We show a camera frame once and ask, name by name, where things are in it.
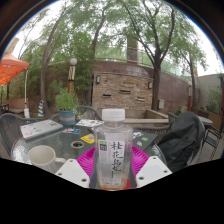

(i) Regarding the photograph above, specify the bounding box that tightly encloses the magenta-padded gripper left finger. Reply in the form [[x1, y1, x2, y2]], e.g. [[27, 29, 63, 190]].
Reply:
[[54, 146, 98, 189]]

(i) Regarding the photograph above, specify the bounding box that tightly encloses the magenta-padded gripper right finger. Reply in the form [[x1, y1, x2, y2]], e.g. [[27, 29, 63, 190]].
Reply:
[[131, 144, 173, 189]]

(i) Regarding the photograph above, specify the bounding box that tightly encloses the clear white-capped drink bottle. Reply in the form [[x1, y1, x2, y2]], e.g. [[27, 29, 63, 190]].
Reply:
[[94, 108, 134, 192]]

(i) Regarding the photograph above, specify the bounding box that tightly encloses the yellow card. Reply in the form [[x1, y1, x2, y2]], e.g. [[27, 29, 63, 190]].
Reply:
[[80, 133, 97, 145]]

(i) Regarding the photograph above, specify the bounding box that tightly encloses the flat round red coaster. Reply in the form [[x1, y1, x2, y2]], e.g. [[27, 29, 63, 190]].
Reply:
[[124, 179, 133, 191]]

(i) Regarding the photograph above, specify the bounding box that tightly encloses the small colourful sticker card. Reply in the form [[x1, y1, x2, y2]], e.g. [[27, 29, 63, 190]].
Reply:
[[62, 127, 82, 135]]

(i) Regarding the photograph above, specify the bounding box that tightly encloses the white printed paper sheet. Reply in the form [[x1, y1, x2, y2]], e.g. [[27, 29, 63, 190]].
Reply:
[[75, 119, 105, 128]]

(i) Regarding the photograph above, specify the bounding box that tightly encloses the white ceramic mug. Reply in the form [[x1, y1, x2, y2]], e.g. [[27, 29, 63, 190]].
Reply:
[[27, 144, 67, 174]]

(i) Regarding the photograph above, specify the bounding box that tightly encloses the black jacket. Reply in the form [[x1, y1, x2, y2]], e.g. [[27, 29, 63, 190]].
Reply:
[[156, 111, 206, 174]]

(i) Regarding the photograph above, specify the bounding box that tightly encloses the silver laptop with stickers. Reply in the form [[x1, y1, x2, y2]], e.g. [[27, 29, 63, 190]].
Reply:
[[19, 119, 64, 140]]

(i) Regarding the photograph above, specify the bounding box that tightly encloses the grey chair holding jacket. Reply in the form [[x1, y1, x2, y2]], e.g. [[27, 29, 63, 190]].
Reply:
[[166, 112, 209, 168]]

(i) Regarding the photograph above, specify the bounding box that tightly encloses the green plant in blue pot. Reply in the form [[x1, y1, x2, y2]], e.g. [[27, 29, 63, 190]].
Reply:
[[54, 87, 80, 127]]

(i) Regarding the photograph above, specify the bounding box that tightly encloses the blue and yellow striped cone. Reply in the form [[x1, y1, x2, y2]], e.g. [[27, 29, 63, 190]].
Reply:
[[37, 99, 46, 118]]

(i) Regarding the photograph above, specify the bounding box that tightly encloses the tall dark-trunked tree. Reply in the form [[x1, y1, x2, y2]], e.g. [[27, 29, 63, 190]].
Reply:
[[119, 0, 188, 112]]

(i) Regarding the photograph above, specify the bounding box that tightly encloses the black metal slatted chair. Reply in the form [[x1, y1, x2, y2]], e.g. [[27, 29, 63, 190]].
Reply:
[[203, 126, 224, 161]]

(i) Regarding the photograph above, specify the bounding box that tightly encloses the small round patio table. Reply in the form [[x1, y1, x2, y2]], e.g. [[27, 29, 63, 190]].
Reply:
[[198, 115, 214, 129]]

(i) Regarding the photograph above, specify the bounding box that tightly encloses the slim leaning tree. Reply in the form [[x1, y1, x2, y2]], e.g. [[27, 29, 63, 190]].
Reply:
[[39, 13, 69, 116]]

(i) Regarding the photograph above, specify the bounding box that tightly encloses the orange canopy with white pole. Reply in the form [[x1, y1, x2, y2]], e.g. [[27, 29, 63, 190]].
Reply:
[[0, 51, 30, 119]]

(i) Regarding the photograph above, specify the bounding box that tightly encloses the slim brown lamp post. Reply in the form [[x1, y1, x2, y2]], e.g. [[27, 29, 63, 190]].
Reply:
[[187, 81, 193, 113]]

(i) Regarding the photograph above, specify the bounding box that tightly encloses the wooden globe-topped lamp post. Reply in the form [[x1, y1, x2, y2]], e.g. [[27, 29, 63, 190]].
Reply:
[[67, 57, 78, 96]]

